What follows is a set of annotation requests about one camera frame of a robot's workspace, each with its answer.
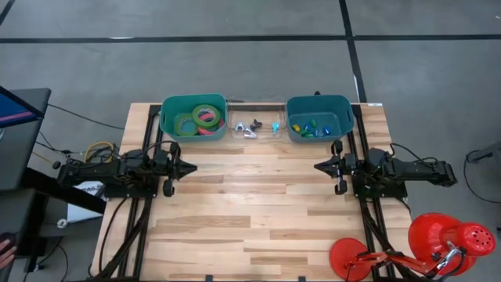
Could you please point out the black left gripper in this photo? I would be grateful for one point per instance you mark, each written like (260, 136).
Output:
(168, 166)

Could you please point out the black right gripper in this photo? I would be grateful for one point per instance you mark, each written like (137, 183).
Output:
(352, 166)

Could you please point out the red tape roll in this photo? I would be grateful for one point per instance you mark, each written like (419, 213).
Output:
(209, 131)

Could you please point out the wide green tape roll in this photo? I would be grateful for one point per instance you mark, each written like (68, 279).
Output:
(195, 117)

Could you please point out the yellow mini stapler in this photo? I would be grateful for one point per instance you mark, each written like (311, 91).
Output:
(296, 128)

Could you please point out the lavender staple remover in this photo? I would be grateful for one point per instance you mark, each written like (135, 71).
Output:
(249, 135)

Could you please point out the black staple remover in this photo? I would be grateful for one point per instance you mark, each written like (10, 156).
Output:
(255, 125)

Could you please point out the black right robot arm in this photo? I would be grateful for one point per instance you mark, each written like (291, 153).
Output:
(415, 170)

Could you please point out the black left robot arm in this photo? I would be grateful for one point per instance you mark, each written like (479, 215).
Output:
(102, 170)

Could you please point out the thin pale green tape roll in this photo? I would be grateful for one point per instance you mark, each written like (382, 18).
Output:
(178, 127)

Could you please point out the bright teal plastic bin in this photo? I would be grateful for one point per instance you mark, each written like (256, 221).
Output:
(172, 105)

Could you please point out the dull dark teal bin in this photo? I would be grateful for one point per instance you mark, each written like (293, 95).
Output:
(317, 105)

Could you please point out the clear plastic bin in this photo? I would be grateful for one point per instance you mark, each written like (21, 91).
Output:
(266, 115)

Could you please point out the white paper sheet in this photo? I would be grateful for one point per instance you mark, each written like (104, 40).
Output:
(82, 209)

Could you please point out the red desk lamp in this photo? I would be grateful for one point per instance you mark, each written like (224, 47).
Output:
(430, 235)

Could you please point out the black desk leg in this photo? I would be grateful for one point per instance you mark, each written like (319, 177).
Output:
(58, 190)

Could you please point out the grey stand foot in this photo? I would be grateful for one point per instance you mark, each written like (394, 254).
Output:
(489, 150)

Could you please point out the monitor with blue screen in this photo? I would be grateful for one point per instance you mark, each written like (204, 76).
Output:
(15, 111)

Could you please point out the person's hand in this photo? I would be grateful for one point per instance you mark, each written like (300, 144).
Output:
(6, 254)

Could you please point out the black table frame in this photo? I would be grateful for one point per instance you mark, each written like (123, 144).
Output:
(143, 235)

